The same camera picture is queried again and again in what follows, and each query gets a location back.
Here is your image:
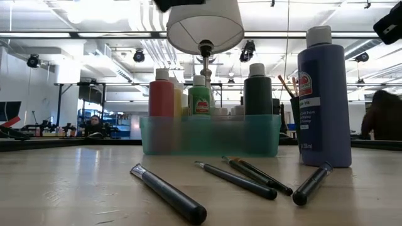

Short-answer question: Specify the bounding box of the large yellow paint bottle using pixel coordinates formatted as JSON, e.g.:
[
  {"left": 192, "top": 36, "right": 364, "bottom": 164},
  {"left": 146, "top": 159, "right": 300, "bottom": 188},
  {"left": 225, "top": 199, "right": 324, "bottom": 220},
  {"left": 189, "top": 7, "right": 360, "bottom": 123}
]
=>
[{"left": 173, "top": 82, "right": 183, "bottom": 117}]

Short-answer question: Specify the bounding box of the black metal table frame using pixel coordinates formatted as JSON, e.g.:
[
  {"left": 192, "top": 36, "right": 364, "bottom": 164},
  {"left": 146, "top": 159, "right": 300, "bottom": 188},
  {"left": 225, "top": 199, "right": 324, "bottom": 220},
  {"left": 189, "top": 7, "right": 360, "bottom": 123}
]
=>
[{"left": 0, "top": 137, "right": 402, "bottom": 153}]

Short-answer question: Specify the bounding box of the large lavender blue paint bottle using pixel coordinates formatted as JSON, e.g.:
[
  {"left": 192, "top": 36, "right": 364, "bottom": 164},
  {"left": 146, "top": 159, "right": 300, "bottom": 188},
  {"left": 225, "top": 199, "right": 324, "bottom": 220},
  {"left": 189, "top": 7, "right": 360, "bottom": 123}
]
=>
[{"left": 297, "top": 25, "right": 352, "bottom": 169}]

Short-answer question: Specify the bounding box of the dark background monitor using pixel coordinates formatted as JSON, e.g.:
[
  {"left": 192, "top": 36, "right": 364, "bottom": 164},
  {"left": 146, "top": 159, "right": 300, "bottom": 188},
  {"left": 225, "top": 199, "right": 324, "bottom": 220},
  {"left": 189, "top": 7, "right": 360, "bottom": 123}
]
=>
[{"left": 0, "top": 100, "right": 22, "bottom": 122}]

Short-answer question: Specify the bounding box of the black ceiling camera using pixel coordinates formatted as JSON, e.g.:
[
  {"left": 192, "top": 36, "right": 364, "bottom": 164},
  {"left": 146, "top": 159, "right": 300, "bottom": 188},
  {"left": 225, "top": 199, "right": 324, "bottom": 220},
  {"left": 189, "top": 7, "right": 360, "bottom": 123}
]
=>
[
  {"left": 354, "top": 51, "right": 370, "bottom": 63},
  {"left": 239, "top": 40, "right": 256, "bottom": 63},
  {"left": 26, "top": 53, "right": 41, "bottom": 69},
  {"left": 133, "top": 49, "right": 146, "bottom": 63}
]

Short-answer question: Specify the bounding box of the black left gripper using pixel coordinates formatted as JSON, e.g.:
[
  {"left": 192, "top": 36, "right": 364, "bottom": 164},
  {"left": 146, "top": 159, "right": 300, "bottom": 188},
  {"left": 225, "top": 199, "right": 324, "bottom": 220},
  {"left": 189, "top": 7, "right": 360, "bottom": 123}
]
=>
[{"left": 153, "top": 0, "right": 207, "bottom": 13}]

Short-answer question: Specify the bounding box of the black paintbrush wide silver ferrule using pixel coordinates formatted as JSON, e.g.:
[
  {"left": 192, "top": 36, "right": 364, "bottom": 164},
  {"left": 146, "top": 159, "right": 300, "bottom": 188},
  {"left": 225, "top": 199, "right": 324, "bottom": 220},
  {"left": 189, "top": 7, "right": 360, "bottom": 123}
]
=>
[{"left": 129, "top": 163, "right": 208, "bottom": 225}]

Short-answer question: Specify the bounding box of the black overhead beam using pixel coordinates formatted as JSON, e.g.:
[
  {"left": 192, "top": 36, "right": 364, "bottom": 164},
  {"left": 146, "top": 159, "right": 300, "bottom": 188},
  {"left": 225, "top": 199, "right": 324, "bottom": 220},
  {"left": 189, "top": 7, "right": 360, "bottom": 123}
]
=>
[{"left": 0, "top": 30, "right": 381, "bottom": 40}]

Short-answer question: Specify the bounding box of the large grey-blue paint bottle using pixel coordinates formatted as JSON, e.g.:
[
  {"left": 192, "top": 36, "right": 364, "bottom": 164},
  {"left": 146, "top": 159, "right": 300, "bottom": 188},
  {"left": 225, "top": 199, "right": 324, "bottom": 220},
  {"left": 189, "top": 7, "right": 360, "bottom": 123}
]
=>
[{"left": 243, "top": 63, "right": 274, "bottom": 116}]

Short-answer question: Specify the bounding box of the long thin dark paintbrush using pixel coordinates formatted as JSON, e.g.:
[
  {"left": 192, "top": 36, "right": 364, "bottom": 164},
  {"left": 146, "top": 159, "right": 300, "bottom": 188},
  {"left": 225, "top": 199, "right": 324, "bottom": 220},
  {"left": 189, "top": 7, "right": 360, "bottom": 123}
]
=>
[{"left": 278, "top": 74, "right": 295, "bottom": 99}]

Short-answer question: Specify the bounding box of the white shade silver table lamp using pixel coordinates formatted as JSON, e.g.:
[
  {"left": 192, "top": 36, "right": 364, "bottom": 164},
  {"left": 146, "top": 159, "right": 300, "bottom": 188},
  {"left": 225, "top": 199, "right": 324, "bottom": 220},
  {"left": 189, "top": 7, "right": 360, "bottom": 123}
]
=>
[{"left": 166, "top": 0, "right": 245, "bottom": 109}]

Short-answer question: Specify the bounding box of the dark green plastic cup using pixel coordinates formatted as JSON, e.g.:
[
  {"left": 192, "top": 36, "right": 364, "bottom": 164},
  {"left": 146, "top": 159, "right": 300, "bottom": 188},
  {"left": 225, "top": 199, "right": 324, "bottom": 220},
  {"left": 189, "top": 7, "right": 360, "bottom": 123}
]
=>
[{"left": 289, "top": 95, "right": 303, "bottom": 154}]

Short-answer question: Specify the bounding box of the large coral pink paint bottle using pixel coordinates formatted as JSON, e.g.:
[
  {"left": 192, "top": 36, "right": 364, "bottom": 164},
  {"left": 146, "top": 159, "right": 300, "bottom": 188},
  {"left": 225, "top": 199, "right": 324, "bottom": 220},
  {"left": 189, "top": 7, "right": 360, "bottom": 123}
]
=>
[{"left": 148, "top": 68, "right": 175, "bottom": 117}]

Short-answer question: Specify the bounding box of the person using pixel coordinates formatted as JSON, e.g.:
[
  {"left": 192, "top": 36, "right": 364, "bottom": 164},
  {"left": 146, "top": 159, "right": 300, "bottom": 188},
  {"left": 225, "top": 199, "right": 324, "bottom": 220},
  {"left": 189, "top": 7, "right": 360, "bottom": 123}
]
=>
[
  {"left": 84, "top": 115, "right": 107, "bottom": 138},
  {"left": 361, "top": 90, "right": 402, "bottom": 141}
]

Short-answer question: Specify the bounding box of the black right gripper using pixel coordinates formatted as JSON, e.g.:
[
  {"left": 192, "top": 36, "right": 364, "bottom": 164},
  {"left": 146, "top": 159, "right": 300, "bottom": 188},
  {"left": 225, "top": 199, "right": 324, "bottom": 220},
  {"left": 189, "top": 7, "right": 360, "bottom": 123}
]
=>
[{"left": 372, "top": 1, "right": 402, "bottom": 45}]

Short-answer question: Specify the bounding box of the large green paint bottle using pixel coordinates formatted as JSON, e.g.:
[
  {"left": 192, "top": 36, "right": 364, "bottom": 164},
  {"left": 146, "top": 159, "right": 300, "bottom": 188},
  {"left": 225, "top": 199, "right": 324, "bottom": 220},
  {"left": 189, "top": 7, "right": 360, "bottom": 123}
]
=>
[{"left": 188, "top": 75, "right": 212, "bottom": 117}]

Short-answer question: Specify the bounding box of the black background workstation frame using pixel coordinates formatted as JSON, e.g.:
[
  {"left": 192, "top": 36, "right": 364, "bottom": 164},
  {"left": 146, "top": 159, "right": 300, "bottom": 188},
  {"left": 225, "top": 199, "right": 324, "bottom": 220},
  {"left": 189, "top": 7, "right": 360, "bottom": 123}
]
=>
[{"left": 55, "top": 82, "right": 107, "bottom": 126}]

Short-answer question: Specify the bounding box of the silver ceiling duct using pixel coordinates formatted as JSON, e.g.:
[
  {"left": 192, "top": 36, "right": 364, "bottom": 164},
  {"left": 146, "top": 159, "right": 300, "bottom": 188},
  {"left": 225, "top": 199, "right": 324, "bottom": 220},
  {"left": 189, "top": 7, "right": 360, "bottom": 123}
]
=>
[{"left": 344, "top": 39, "right": 383, "bottom": 59}]

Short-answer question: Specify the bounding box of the translucent teal plastic tray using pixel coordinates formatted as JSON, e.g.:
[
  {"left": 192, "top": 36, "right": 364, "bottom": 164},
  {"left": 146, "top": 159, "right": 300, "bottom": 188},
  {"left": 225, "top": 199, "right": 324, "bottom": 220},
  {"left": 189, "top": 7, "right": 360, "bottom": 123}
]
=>
[{"left": 139, "top": 114, "right": 282, "bottom": 157}]

